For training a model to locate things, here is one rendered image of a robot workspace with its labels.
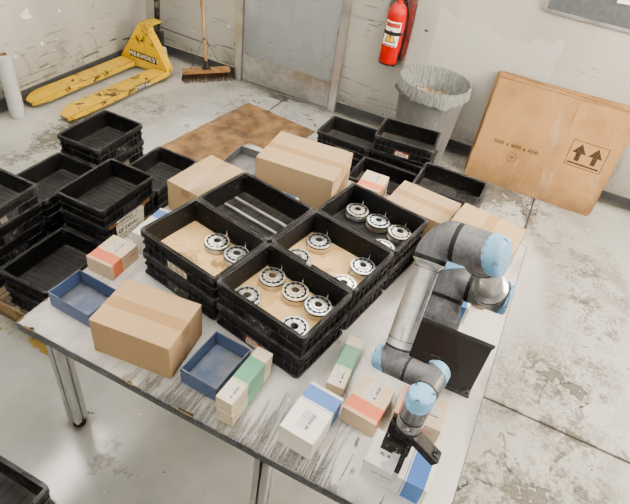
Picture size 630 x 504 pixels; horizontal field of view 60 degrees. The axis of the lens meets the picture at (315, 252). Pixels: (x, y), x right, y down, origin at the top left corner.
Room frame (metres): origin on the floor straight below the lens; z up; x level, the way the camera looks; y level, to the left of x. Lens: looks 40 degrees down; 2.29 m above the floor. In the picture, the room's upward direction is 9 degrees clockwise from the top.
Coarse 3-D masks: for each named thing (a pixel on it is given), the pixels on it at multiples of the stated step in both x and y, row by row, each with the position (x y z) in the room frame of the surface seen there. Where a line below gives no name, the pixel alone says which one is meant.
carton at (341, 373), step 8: (352, 336) 1.35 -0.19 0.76; (352, 344) 1.32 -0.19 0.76; (360, 344) 1.32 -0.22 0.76; (344, 352) 1.27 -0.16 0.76; (352, 352) 1.28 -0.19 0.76; (360, 352) 1.32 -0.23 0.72; (344, 360) 1.24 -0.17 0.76; (352, 360) 1.24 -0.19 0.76; (336, 368) 1.20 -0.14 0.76; (344, 368) 1.20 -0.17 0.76; (352, 368) 1.21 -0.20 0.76; (336, 376) 1.16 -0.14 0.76; (344, 376) 1.17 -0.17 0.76; (328, 384) 1.13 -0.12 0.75; (336, 384) 1.13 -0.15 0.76; (344, 384) 1.14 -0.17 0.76; (336, 392) 1.12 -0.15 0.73
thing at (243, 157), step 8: (232, 152) 2.50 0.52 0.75; (240, 152) 2.59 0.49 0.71; (248, 152) 2.58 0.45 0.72; (256, 152) 2.56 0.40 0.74; (224, 160) 2.42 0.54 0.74; (232, 160) 2.50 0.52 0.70; (240, 160) 2.51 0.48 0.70; (248, 160) 2.52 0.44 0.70; (240, 168) 2.43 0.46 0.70; (248, 168) 2.45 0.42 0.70
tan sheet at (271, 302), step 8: (248, 280) 1.49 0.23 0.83; (256, 280) 1.49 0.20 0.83; (288, 280) 1.52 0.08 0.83; (264, 296) 1.42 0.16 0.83; (272, 296) 1.42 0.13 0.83; (280, 296) 1.43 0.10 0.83; (264, 304) 1.38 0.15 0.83; (272, 304) 1.38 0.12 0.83; (280, 304) 1.39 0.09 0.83; (272, 312) 1.34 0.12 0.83; (280, 312) 1.35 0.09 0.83; (288, 312) 1.36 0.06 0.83; (296, 312) 1.36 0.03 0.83; (312, 320) 1.34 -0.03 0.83
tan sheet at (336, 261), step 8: (312, 232) 1.84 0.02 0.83; (304, 240) 1.78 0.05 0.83; (304, 248) 1.73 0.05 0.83; (336, 248) 1.76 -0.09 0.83; (312, 256) 1.68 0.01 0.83; (320, 256) 1.69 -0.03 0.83; (328, 256) 1.70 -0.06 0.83; (336, 256) 1.71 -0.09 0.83; (344, 256) 1.72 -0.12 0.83; (352, 256) 1.73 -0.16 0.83; (320, 264) 1.64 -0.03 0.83; (328, 264) 1.65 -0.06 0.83; (336, 264) 1.66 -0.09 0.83; (344, 264) 1.67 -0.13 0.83; (328, 272) 1.60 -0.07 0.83; (336, 272) 1.61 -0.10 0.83; (344, 272) 1.62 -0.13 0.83; (360, 280) 1.59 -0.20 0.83
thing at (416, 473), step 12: (384, 432) 0.96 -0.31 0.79; (372, 444) 0.91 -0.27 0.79; (372, 456) 0.87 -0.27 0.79; (384, 456) 0.88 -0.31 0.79; (408, 456) 0.89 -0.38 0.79; (420, 456) 0.90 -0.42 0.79; (372, 468) 0.85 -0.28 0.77; (408, 468) 0.85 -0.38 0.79; (420, 468) 0.86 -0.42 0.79; (432, 468) 0.86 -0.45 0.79; (372, 480) 0.84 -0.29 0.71; (384, 480) 0.83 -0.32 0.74; (396, 480) 0.82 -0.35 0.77; (408, 480) 0.81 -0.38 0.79; (420, 480) 0.82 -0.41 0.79; (396, 492) 0.81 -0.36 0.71; (408, 492) 0.80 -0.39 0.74; (420, 492) 0.79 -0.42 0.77
